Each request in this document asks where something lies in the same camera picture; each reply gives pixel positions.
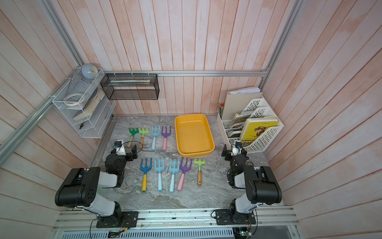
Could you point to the pink handled garden tool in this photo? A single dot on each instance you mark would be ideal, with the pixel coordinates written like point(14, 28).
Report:
point(185, 166)

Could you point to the white wire wall shelf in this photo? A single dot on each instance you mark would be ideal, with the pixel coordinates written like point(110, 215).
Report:
point(94, 126)

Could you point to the papers in mesh basket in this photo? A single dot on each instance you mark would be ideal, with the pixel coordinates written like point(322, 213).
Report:
point(129, 83)

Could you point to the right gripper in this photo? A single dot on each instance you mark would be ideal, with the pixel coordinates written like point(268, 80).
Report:
point(230, 153)

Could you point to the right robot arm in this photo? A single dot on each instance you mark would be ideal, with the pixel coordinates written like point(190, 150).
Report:
point(259, 183)

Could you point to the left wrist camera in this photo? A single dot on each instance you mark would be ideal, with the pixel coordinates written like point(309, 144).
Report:
point(119, 147)

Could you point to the light blue hand rake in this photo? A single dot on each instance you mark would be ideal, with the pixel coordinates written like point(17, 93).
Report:
point(159, 166)

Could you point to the light green wooden handled rake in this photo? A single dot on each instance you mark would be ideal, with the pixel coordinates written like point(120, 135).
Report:
point(143, 132)

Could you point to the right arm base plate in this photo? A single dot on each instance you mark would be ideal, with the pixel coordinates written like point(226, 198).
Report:
point(229, 217)

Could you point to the white desktop file organizer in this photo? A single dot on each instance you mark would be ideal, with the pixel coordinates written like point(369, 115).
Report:
point(231, 129)

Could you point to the beige folder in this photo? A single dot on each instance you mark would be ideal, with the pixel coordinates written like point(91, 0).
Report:
point(235, 103)

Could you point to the yellow storage box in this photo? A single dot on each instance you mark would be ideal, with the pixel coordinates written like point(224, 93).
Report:
point(193, 136)

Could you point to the yellow picture book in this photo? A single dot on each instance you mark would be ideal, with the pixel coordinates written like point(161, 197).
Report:
point(255, 127)

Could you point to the bundle of pencils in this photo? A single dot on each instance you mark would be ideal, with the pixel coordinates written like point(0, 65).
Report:
point(220, 109)

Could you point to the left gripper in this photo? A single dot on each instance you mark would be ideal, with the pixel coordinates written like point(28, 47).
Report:
point(134, 153)

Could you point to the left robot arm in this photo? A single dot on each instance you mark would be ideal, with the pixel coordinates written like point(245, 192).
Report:
point(79, 189)

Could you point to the light blue hand fork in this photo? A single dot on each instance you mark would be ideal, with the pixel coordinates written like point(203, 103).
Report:
point(173, 169)

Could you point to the purple rake pink handle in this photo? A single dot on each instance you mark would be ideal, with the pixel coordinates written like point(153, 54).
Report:
point(166, 131)

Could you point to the aluminium front rail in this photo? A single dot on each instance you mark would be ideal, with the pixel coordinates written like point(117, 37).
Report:
point(178, 218)

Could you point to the green rake wooden handle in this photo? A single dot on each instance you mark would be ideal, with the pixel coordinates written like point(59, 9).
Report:
point(133, 132)

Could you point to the pale blue round clock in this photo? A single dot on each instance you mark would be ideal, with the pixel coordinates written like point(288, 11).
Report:
point(89, 71)

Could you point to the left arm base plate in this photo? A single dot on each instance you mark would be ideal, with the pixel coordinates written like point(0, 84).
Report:
point(119, 220)

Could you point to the old book on shelf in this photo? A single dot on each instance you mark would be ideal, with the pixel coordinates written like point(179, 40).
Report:
point(90, 105)

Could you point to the black mesh wall basket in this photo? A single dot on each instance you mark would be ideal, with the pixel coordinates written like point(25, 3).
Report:
point(131, 93)

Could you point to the roll of white tape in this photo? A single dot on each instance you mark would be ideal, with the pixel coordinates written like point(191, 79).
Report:
point(74, 99)

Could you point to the dark blue fork yellow handle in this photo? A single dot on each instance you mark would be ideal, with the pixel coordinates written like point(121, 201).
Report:
point(144, 167)

